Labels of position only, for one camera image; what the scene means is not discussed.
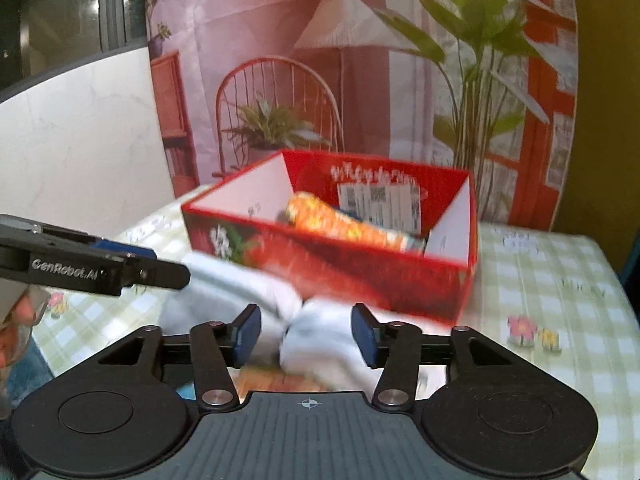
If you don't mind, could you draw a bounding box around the white cloth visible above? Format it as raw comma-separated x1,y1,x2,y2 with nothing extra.
279,297,451,393

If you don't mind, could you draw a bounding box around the person's left hand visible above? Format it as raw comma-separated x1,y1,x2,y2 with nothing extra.
0,284,51,413

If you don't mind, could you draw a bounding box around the green plaid tablecloth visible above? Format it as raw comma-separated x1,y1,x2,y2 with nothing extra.
30,185,640,480

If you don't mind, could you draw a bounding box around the pale blue cloth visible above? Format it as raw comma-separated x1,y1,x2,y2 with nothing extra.
159,252,303,343

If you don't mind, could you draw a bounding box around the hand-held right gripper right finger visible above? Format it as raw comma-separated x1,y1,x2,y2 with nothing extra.
351,304,523,409

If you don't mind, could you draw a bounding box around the red strawberry print box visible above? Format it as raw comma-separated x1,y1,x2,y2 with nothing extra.
181,149,480,326

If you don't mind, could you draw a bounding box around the dark window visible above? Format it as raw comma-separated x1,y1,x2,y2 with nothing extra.
0,0,149,92

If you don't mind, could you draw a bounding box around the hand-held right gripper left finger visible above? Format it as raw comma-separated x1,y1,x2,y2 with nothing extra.
97,304,263,411

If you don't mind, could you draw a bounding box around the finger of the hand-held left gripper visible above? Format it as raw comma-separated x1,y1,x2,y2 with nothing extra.
92,240,157,262
120,255,192,292

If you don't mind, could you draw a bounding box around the orange snack packet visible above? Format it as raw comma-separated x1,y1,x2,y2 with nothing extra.
285,191,426,253

